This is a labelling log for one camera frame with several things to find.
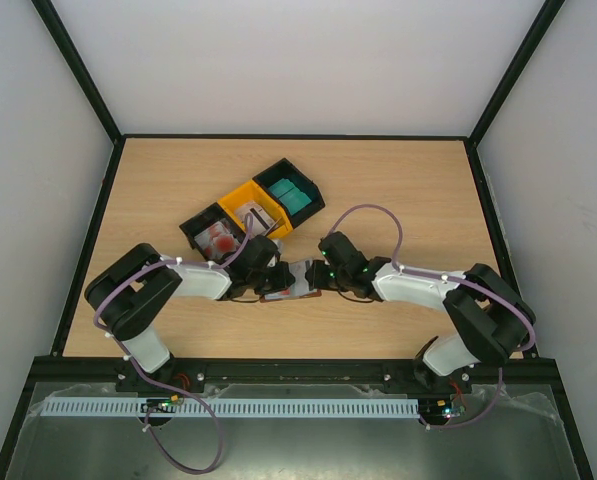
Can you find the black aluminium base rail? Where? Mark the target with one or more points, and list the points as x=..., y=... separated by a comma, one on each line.
x=388, y=376

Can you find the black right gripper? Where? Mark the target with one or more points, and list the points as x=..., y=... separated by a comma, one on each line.
x=318, y=274

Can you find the yellow plastic bin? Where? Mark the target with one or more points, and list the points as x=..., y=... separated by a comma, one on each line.
x=250, y=199

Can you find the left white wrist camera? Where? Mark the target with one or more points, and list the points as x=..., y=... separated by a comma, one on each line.
x=278, y=245

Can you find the black bin with red cards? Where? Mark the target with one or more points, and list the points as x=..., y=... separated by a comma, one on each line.
x=205, y=218

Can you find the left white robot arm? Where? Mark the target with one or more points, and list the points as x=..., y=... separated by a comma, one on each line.
x=129, y=294

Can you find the stack of red-white cards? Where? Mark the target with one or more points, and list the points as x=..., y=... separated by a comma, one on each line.
x=217, y=241

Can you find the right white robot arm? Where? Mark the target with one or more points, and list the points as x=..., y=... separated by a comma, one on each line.
x=490, y=319

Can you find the stack of white cards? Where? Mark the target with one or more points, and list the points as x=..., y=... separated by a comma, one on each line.
x=257, y=220

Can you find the white card with magnetic stripe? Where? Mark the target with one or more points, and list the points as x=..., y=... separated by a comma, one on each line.
x=301, y=286

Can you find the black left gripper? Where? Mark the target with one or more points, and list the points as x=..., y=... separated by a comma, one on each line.
x=281, y=282

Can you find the brown leather card holder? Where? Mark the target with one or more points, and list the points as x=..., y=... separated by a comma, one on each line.
x=285, y=294

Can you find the black bin with teal cards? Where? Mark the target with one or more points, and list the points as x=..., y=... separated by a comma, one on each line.
x=286, y=169

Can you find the light blue slotted cable duct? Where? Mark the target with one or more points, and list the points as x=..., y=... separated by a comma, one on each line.
x=240, y=408

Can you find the stack of teal cards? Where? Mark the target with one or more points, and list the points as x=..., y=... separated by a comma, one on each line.
x=290, y=196

